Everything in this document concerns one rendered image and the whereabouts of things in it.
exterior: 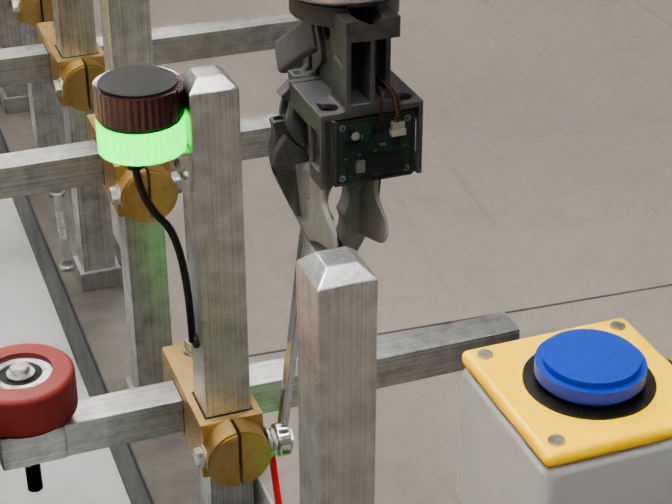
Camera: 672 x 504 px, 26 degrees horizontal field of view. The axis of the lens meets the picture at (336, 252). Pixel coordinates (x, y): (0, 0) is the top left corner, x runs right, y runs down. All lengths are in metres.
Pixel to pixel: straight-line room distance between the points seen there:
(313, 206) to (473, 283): 1.98
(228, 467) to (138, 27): 0.37
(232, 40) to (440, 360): 0.51
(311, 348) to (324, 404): 0.03
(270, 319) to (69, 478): 1.42
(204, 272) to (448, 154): 2.49
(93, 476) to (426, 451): 1.12
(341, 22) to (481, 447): 0.41
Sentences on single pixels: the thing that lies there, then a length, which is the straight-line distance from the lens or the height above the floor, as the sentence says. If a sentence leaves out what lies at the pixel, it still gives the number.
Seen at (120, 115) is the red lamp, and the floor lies 1.13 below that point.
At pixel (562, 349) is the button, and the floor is 1.23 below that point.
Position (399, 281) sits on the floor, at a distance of 2.97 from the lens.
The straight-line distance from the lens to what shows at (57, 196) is 1.80.
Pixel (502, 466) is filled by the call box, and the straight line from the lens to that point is 0.53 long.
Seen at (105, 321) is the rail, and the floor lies 0.70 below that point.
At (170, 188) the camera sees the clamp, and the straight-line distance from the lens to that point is 1.26.
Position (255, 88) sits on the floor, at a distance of 3.86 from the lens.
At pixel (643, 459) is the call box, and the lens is 0.52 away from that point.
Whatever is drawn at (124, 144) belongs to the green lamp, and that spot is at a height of 1.11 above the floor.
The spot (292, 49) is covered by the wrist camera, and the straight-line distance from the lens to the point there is 1.01.
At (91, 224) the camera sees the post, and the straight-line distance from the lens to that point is 1.57.
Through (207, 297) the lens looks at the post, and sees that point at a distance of 1.05.
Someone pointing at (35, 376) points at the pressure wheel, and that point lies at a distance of 1.11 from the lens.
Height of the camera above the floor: 1.52
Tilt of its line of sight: 30 degrees down
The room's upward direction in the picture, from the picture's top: straight up
